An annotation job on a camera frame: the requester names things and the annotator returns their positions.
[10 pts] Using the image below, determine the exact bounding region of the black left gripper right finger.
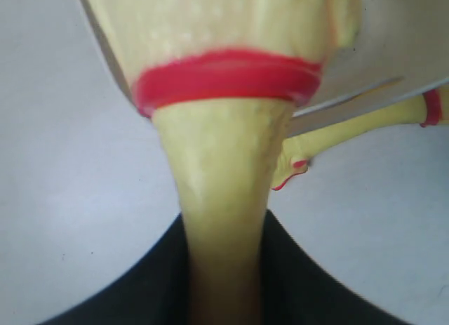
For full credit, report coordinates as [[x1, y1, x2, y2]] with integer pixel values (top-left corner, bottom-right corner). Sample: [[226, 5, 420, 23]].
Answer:
[[260, 210, 407, 325]]

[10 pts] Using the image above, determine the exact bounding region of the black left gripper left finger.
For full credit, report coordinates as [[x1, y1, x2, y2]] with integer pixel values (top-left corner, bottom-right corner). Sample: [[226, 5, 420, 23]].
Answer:
[[44, 216, 189, 324]]

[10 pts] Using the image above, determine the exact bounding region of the whole rubber chicken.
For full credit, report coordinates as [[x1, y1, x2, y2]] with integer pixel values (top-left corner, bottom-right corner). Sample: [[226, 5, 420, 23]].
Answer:
[[83, 0, 362, 324], [271, 84, 448, 191]]

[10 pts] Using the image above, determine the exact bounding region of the cream bin marked O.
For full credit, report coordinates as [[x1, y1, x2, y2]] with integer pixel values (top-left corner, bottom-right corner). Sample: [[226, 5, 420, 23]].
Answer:
[[288, 0, 448, 136]]

